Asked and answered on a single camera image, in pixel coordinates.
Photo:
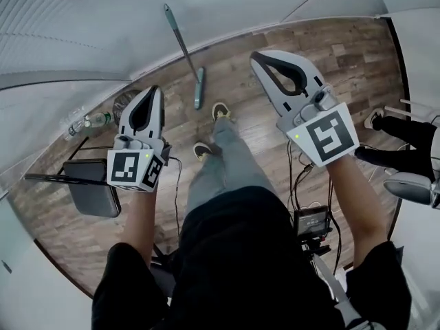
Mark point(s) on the clear plastic bottle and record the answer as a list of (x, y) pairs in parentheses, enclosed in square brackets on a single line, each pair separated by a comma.
[(76, 129)]

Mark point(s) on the grey office chair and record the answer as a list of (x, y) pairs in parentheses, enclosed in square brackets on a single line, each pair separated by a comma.
[(409, 186)]

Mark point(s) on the dark garbage bag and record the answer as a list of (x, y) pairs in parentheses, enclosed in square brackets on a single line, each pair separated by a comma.
[(120, 107)]

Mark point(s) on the person's right forearm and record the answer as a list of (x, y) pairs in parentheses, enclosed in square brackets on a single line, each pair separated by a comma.
[(354, 211)]

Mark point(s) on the black folding chair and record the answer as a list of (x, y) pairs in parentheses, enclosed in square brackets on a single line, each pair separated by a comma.
[(93, 191)]

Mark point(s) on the plastic bottle green label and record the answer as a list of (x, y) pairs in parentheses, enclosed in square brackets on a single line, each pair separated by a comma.
[(99, 119)]

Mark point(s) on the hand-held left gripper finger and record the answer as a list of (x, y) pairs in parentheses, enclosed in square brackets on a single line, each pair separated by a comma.
[(125, 115), (159, 122)]

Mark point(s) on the person's left shoe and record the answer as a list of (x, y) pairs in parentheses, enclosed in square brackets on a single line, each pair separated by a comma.
[(203, 150)]

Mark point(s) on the person's black shirt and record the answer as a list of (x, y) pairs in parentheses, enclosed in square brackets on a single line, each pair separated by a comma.
[(240, 270)]

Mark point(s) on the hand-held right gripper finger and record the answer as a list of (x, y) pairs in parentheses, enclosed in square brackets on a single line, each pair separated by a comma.
[(313, 76), (271, 93)]

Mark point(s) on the person's left forearm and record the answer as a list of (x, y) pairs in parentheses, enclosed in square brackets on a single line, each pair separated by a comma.
[(141, 218)]

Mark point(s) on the teal broom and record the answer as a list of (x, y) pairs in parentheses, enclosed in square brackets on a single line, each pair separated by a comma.
[(199, 91)]

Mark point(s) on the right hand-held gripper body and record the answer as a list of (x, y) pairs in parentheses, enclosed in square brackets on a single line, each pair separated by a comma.
[(326, 132)]

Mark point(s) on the person's light jeans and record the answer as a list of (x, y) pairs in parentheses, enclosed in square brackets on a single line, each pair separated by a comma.
[(227, 163)]

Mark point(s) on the person's shoe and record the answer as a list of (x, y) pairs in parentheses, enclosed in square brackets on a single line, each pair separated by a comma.
[(203, 150), (221, 111)]

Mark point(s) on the white furniture frame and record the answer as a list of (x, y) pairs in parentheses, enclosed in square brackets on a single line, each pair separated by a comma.
[(398, 111)]

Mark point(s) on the person's right shoe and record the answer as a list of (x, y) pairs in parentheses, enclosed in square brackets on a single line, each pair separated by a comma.
[(221, 111)]

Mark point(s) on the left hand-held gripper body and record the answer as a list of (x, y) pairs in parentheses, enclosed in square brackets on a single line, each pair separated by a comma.
[(130, 167)]

